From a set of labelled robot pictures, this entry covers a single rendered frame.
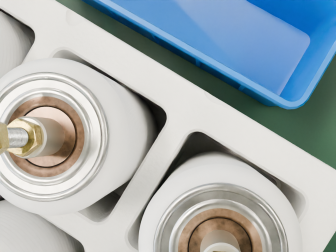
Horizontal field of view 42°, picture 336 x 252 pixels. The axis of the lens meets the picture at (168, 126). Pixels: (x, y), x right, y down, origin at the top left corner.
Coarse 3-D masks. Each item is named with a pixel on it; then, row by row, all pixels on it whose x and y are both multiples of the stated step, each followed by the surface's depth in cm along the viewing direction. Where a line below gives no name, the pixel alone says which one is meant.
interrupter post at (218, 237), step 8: (216, 232) 24; (224, 232) 24; (208, 240) 23; (216, 240) 23; (224, 240) 22; (232, 240) 23; (200, 248) 24; (208, 248) 22; (216, 248) 22; (224, 248) 22; (232, 248) 22
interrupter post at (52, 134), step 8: (32, 120) 23; (40, 120) 23; (48, 120) 24; (40, 128) 23; (48, 128) 23; (56, 128) 25; (48, 136) 23; (56, 136) 24; (48, 144) 23; (56, 144) 25; (32, 152) 23; (40, 152) 23; (48, 152) 24
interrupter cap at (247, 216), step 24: (192, 192) 25; (216, 192) 25; (240, 192) 24; (168, 216) 25; (192, 216) 25; (216, 216) 25; (240, 216) 25; (264, 216) 24; (168, 240) 25; (192, 240) 25; (240, 240) 25; (264, 240) 24
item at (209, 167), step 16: (192, 160) 33; (208, 160) 29; (224, 160) 29; (240, 160) 35; (176, 176) 26; (192, 176) 25; (208, 176) 25; (224, 176) 25; (240, 176) 25; (256, 176) 25; (160, 192) 26; (176, 192) 25; (256, 192) 25; (272, 192) 25; (160, 208) 25; (288, 208) 25; (144, 224) 26; (288, 224) 25; (144, 240) 26; (288, 240) 25
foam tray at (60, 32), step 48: (0, 0) 34; (48, 0) 33; (48, 48) 33; (96, 48) 33; (144, 96) 43; (192, 96) 32; (192, 144) 43; (240, 144) 32; (288, 144) 32; (144, 192) 32; (288, 192) 38; (96, 240) 33
